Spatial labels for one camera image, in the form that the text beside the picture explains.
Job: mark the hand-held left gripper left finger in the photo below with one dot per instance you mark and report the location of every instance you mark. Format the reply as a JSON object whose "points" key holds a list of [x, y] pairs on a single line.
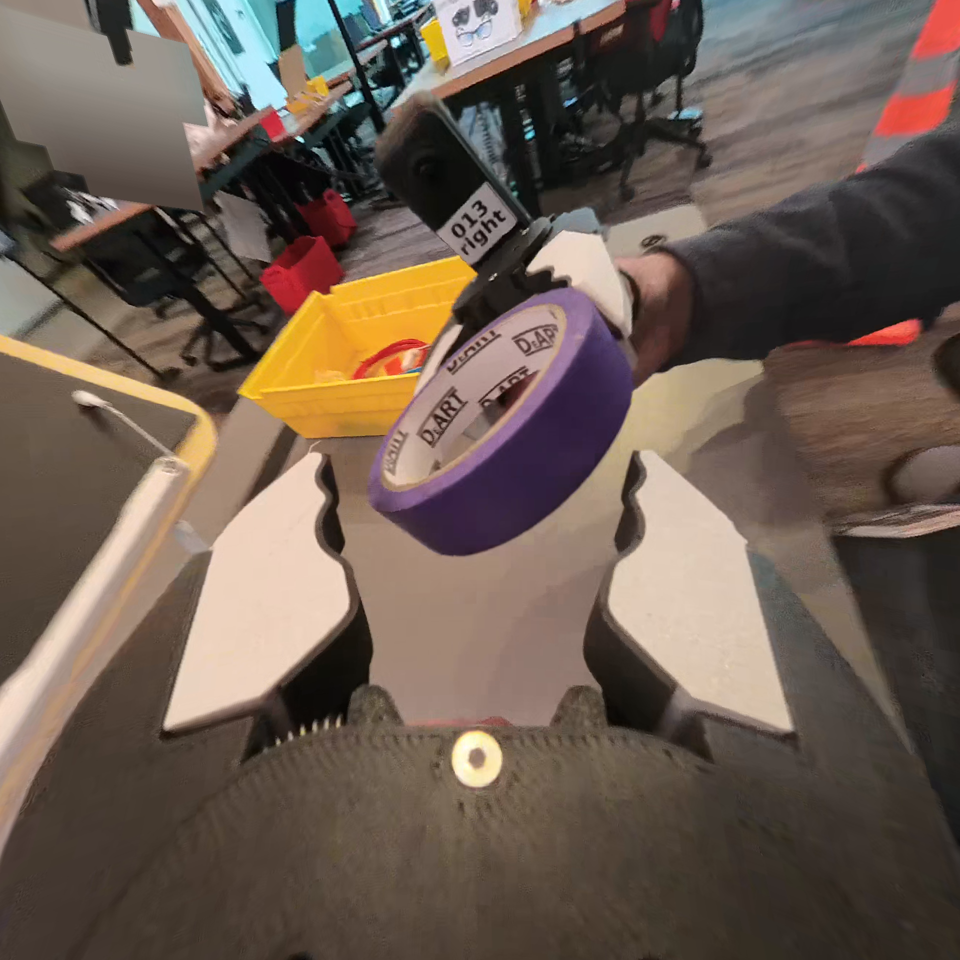
{"points": [[262, 600]]}

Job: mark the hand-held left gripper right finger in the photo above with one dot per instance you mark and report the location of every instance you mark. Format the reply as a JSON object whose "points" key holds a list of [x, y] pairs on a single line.
{"points": [[690, 600]]}

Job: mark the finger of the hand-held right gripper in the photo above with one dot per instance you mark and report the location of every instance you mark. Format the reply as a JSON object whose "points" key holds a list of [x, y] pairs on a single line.
{"points": [[437, 356]]}

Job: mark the purple tape roll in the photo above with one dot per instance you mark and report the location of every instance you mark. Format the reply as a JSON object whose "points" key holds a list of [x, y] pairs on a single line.
{"points": [[525, 480]]}

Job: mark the person's right forearm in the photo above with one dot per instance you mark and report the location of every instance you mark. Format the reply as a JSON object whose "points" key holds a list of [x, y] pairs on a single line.
{"points": [[810, 262]]}

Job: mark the person's right hand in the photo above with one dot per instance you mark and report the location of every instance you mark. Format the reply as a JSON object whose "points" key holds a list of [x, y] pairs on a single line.
{"points": [[664, 315]]}

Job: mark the yellow plastic bin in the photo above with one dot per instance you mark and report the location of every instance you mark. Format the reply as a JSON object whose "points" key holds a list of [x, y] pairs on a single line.
{"points": [[330, 405]]}

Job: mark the red bag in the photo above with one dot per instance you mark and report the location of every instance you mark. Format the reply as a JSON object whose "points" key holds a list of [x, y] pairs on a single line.
{"points": [[330, 217], [300, 270]]}

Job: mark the black board book stand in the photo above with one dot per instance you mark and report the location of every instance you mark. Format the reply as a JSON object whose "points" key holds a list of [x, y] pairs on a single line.
{"points": [[67, 487]]}

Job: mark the wooden top table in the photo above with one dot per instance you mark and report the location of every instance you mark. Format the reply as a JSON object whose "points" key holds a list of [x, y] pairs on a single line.
{"points": [[525, 64]]}

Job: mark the small yellow bin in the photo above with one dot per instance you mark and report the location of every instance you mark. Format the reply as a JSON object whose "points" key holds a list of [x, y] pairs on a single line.
{"points": [[435, 41]]}

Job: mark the white sign with glasses pictures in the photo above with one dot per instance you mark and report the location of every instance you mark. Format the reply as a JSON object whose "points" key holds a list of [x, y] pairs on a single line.
{"points": [[480, 30]]}

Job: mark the black office chair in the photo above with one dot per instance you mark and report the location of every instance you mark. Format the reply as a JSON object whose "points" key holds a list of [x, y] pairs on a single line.
{"points": [[660, 45]]}

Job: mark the brown top table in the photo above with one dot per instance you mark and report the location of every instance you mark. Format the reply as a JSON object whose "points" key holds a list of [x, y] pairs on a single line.
{"points": [[97, 225]]}

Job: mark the orange traffic cone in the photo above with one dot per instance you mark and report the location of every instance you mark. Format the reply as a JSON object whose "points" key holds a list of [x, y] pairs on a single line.
{"points": [[922, 75]]}

